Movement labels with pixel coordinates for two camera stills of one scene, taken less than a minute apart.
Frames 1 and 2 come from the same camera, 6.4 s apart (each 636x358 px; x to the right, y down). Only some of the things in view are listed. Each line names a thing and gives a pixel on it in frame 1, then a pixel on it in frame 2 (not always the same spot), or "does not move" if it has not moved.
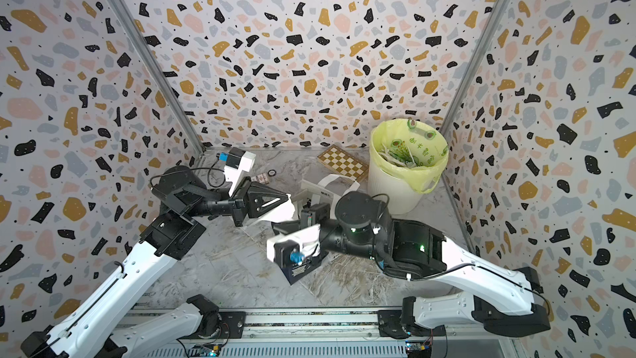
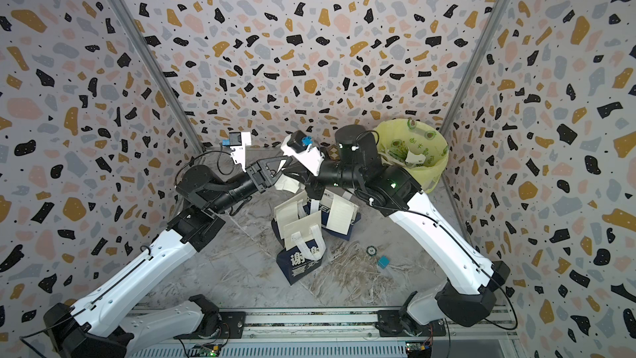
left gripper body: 239,209 to 256,179
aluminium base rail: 348,332 does not move
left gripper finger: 257,187 to 273,166
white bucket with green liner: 411,149 does not move
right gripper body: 322,212 to 317,186
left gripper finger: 257,205 to 273,180
